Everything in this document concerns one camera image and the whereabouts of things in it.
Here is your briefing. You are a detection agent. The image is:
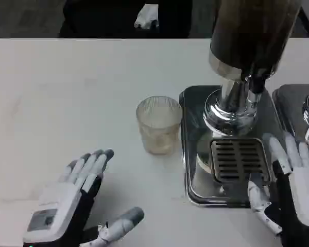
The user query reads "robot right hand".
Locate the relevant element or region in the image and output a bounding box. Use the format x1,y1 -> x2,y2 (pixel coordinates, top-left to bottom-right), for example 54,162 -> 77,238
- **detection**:
247,132 -> 309,247

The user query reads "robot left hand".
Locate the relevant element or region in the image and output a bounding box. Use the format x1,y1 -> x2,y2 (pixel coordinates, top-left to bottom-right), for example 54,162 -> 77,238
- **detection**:
22,148 -> 145,247

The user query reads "steel drip tray with grid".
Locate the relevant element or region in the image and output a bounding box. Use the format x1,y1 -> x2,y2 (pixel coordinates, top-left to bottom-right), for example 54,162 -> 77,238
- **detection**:
179,85 -> 285,208

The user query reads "clear ribbed glass cup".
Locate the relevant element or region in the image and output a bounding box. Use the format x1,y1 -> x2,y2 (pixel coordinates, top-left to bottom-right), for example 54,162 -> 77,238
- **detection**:
135,95 -> 183,156

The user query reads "dark drink dispenser with tap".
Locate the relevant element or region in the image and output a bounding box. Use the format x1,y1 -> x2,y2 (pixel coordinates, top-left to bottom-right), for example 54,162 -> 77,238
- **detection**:
203,0 -> 302,136

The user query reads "person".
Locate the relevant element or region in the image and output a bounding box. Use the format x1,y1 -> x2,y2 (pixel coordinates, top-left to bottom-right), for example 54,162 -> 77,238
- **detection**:
59,0 -> 194,39

